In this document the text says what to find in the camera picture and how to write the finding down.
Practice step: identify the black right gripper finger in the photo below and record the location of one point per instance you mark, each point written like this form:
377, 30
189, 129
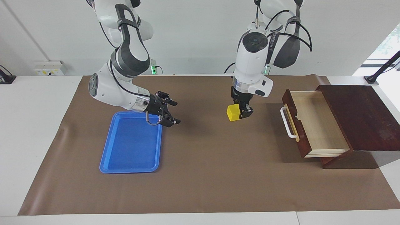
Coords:
167, 98
170, 121

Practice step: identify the bright window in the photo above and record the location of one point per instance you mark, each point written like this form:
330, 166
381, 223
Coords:
387, 43

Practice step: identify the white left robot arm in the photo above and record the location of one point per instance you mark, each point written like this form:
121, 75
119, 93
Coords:
250, 62

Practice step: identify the dark wooden cabinet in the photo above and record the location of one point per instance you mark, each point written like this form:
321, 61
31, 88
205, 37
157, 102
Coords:
365, 118

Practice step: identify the black table clamp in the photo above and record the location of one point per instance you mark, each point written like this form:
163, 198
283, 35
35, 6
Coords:
6, 79

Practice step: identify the brown table mat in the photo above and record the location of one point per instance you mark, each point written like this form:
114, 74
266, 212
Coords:
218, 156

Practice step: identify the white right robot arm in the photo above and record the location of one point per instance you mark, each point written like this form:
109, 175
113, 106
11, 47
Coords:
109, 90

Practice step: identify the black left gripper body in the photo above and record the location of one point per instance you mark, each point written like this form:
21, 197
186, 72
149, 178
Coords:
241, 97

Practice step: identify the blue plastic tray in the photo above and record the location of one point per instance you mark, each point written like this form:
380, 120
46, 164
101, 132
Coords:
131, 147

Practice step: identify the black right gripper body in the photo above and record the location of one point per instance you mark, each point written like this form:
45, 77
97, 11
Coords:
155, 106

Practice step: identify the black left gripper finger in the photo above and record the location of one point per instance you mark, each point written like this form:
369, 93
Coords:
246, 112

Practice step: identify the white wall power socket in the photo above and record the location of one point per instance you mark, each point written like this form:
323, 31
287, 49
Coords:
50, 68

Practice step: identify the black camera stand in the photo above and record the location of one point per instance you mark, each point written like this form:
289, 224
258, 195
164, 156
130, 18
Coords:
372, 78

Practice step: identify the yellow cube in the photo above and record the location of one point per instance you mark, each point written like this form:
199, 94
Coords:
232, 113

